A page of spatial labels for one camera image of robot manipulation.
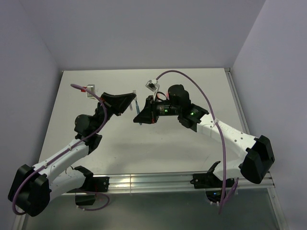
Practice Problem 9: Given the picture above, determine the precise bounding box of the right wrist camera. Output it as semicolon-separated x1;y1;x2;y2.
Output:
145;79;160;97

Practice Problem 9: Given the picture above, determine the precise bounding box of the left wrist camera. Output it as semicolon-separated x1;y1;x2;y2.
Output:
81;84;95;100

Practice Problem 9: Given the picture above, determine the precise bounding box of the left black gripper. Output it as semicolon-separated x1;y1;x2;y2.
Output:
93;92;136;133

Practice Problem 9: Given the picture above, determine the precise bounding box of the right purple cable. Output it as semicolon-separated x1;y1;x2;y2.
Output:
155;69;239;215

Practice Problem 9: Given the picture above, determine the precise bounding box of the blue pen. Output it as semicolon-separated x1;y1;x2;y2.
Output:
135;101;140;115

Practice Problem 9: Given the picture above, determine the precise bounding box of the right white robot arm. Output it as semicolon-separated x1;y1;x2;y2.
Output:
133;85;275;187

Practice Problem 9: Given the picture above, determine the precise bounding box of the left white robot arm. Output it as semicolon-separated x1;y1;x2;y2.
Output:
8;92;136;217

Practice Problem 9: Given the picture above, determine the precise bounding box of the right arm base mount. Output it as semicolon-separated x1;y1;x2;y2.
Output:
190;161;223;206

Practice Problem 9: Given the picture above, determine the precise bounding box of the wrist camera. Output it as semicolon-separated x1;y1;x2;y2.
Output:
145;79;160;97
81;84;95;100

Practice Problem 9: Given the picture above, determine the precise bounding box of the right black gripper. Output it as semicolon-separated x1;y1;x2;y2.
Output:
133;95;181;124

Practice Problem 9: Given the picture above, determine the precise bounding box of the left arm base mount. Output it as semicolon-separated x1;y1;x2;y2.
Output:
67;176;110;211

